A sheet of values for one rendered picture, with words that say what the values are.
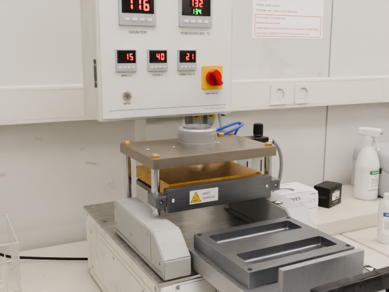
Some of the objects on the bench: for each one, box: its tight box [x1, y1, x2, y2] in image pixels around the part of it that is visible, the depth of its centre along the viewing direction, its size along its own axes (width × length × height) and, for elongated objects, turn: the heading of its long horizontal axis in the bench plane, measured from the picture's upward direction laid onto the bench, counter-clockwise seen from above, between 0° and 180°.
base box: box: [86, 211, 174, 292], centre depth 104 cm, size 54×38×17 cm
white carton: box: [274, 181, 318, 213], centre depth 154 cm, size 12×23×7 cm, turn 117°
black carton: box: [314, 181, 342, 209], centre depth 162 cm, size 6×9×7 cm
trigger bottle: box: [353, 127, 384, 200], centre depth 168 cm, size 9×8×25 cm
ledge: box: [310, 184, 384, 236], centre depth 164 cm, size 30×84×4 cm, turn 116°
